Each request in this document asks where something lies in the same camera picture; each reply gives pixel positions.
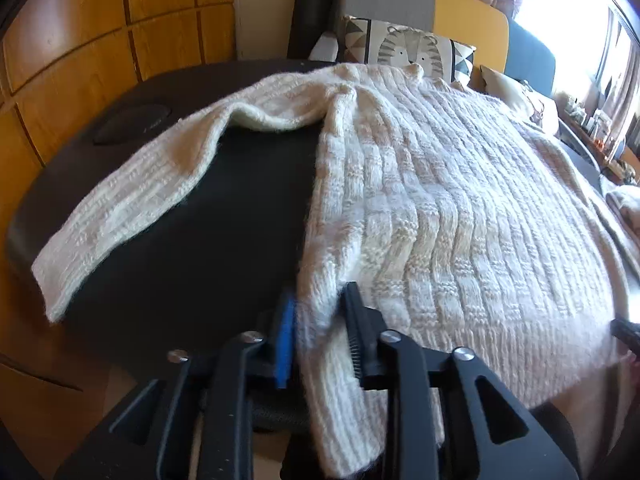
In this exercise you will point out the cluttered wooden shelf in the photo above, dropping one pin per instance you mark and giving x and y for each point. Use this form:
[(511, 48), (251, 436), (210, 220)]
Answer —
[(600, 125)]

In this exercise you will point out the white knit sweater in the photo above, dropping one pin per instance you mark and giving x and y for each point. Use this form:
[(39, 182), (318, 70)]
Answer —
[(450, 210)]

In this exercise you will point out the window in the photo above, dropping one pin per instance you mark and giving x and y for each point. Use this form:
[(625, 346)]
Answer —
[(565, 25)]

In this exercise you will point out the tiger print cushion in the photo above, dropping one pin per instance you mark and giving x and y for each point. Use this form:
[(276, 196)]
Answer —
[(410, 47)]

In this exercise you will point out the deer print cushion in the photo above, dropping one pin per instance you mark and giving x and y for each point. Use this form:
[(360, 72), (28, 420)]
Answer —
[(505, 85)]

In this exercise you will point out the wooden cabinet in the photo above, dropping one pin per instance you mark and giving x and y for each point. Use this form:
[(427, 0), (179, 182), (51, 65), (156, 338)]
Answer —
[(75, 20)]

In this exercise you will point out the black rolled mat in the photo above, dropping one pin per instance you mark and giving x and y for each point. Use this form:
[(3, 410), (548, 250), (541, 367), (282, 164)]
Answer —
[(310, 10)]

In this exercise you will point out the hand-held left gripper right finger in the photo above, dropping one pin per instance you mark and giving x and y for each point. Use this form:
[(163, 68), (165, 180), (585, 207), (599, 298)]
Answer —
[(362, 355)]

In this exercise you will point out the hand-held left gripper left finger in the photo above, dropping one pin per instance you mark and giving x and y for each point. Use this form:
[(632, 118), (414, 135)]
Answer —
[(285, 345)]

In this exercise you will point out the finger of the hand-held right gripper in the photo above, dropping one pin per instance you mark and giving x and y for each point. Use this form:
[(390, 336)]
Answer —
[(629, 336)]

